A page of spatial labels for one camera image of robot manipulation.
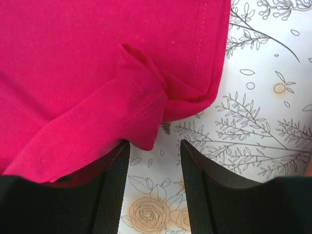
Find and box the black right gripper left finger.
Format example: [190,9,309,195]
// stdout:
[0,141,130,234]

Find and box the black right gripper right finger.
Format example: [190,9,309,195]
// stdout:
[180,140,312,234]

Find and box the pink t-shirt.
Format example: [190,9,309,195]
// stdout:
[0,0,231,183]

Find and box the floral patterned table mat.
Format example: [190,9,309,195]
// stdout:
[118,0,312,234]

